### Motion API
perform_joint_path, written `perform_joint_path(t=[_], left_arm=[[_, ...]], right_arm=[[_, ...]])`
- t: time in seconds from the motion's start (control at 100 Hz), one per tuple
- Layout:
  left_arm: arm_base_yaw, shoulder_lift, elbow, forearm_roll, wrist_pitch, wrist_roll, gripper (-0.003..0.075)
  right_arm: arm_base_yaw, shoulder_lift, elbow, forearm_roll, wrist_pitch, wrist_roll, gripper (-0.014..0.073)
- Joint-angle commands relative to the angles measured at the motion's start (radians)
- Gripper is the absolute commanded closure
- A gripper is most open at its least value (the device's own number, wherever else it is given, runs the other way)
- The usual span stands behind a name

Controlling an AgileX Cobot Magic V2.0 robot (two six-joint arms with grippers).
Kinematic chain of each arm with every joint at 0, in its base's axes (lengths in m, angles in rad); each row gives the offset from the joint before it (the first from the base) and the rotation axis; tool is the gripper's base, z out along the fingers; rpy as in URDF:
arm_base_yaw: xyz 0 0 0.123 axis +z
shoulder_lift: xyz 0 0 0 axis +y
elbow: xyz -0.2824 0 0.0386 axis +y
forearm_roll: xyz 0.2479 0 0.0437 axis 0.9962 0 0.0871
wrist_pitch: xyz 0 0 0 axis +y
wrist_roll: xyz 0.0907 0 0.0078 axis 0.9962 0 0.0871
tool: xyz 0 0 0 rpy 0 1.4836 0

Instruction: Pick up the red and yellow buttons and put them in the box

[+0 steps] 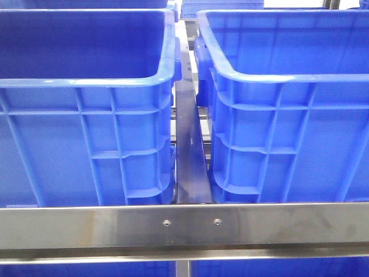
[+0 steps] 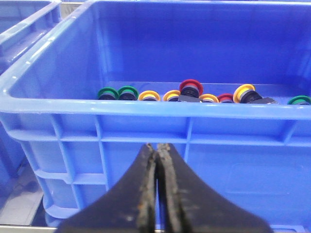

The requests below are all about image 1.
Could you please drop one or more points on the rear left blue crate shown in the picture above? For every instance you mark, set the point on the rear left blue crate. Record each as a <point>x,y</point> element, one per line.
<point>92,4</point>

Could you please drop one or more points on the lower shelf blue crate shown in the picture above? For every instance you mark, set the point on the lower shelf blue crate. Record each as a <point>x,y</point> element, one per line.
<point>274,267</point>

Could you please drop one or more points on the right blue plastic crate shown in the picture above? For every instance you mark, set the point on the right blue plastic crate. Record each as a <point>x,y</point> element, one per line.
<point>287,99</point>

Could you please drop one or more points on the steel rack front rail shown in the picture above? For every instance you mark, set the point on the steel rack front rail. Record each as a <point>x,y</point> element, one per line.
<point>183,232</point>

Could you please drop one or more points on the blue plastic crate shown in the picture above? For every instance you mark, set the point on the blue plastic crate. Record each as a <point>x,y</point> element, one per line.
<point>86,97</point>
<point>287,99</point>

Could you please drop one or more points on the rear right blue crate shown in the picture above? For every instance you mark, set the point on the rear right blue crate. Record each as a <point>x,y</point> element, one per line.
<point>189,9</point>

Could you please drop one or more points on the left blue plastic crate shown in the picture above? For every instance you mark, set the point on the left blue plastic crate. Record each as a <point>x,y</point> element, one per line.
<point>86,97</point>

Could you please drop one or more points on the steel rack centre divider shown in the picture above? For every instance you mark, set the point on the steel rack centre divider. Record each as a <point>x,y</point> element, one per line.
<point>193,186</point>

